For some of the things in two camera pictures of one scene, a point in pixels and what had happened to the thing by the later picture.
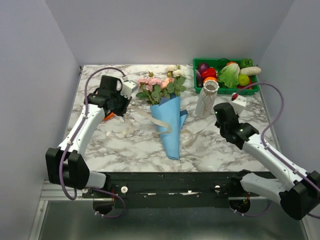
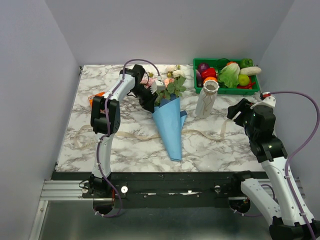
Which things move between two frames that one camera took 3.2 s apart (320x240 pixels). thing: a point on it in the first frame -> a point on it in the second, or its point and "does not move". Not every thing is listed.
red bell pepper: x=208 y=72 does not move
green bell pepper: x=246 y=62 does not move
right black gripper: x=217 y=124 -> x=233 y=109
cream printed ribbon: x=160 y=123 -> x=220 y=135
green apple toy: x=243 y=79 does not move
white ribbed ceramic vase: x=207 y=100 does not move
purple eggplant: x=199 y=79 does not move
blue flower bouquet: x=163 y=96 does not move
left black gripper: x=122 y=112 -> x=148 y=103
